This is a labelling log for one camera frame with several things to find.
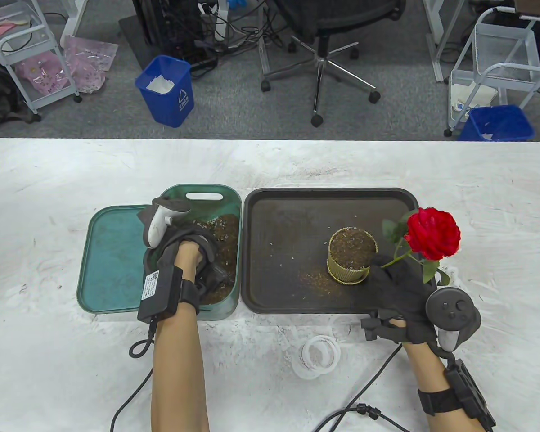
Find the person's right hand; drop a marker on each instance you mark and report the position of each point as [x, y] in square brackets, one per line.
[400, 297]

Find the person's left hand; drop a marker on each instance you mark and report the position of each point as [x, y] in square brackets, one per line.
[207, 256]

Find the brown potting mix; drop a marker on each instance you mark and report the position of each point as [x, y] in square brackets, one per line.
[229, 252]
[317, 279]
[353, 245]

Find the yellow ribbed flower pot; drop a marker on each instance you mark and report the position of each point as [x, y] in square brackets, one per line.
[346, 275]

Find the red artificial rose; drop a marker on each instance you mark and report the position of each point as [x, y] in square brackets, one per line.
[432, 231]

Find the teal plastic bin lid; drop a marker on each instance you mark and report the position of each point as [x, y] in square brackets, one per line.
[108, 261]

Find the person's left forearm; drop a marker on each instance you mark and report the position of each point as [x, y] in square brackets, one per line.
[180, 373]

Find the person's right forearm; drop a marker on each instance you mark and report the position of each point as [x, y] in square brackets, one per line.
[427, 366]

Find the dark grey right controller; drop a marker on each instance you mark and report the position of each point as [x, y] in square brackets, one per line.
[452, 310]

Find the green plastic storage bin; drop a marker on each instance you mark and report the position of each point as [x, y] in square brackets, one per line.
[229, 202]

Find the grey and white left controller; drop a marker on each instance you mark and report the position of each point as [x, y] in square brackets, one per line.
[157, 225]

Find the black labelled wrist box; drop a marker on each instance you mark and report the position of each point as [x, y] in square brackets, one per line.
[159, 297]

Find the clear round plastic piece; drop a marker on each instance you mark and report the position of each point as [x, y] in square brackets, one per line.
[342, 326]

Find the dark brown plastic tray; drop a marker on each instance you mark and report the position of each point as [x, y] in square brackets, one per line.
[288, 234]

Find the blue bin with white symbol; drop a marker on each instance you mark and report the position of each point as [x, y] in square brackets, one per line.
[164, 105]

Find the plain blue waste bin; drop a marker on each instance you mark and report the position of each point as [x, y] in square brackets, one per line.
[499, 123]

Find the white box in cart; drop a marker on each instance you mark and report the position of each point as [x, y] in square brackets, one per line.
[472, 96]

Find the pink plastic bag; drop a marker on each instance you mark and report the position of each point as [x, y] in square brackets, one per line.
[42, 74]
[90, 63]

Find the black floor mat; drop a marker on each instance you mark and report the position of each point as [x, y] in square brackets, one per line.
[135, 40]

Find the black computer tower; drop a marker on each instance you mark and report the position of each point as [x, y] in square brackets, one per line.
[162, 22]

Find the white power strip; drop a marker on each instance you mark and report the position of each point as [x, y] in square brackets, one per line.
[220, 18]

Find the white desk leg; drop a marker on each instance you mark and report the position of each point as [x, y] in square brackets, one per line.
[74, 22]
[438, 45]

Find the white rolling cart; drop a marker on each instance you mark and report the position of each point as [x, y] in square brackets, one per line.
[13, 11]
[504, 49]

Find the black office chair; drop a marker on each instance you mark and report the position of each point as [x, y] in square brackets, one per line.
[342, 13]

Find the black lattice wrist mount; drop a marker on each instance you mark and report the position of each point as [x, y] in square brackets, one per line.
[472, 396]

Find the aluminium rail piece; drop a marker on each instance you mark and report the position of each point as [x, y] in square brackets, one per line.
[263, 54]

